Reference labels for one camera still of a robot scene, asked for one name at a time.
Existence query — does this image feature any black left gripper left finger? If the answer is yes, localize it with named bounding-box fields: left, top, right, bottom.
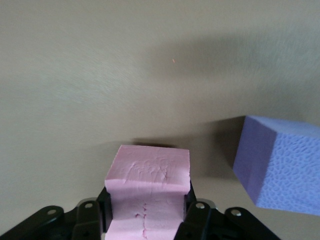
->
left=0, top=186, right=113, bottom=240

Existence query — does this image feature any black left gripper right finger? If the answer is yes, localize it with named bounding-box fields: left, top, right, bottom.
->
left=174, top=184, right=281, bottom=240

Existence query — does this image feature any pink foam cube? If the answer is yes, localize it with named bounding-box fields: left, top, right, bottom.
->
left=103, top=144, right=192, bottom=240

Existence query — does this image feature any purple foam cube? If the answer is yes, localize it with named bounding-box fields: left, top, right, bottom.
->
left=232, top=114, right=320, bottom=217

